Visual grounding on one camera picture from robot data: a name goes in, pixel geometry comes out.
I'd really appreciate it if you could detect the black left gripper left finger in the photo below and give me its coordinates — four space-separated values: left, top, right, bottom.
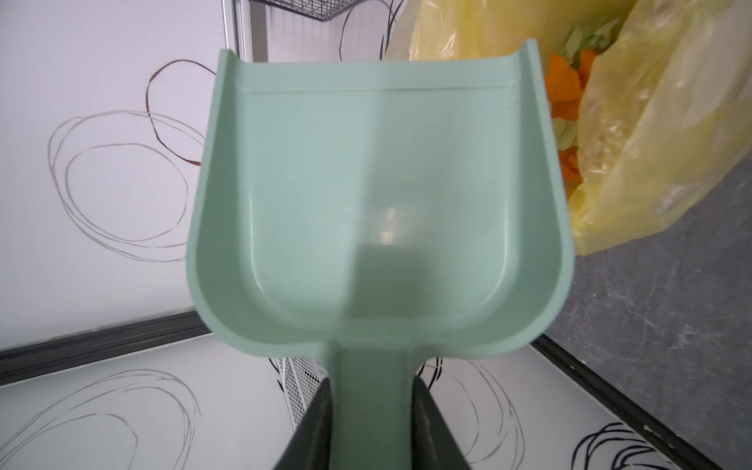
273 378 333 470

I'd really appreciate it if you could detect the orange paper scrap front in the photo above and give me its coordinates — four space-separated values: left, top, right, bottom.
558 146 583 185

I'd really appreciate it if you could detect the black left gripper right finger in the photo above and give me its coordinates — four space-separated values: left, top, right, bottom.
411 377 470 470

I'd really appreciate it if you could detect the orange paper scrap near bin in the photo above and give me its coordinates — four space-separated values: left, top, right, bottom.
544 54 584 121

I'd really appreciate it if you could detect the black wire basket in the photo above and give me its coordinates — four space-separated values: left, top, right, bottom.
256 0 363 22

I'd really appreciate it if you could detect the beige bin with yellow bag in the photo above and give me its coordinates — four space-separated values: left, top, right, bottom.
384 1 751 256

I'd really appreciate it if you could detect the green dustpan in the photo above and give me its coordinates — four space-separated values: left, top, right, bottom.
186 39 575 469

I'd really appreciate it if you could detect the green paper scrap front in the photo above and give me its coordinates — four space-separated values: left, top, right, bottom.
563 20 621 63

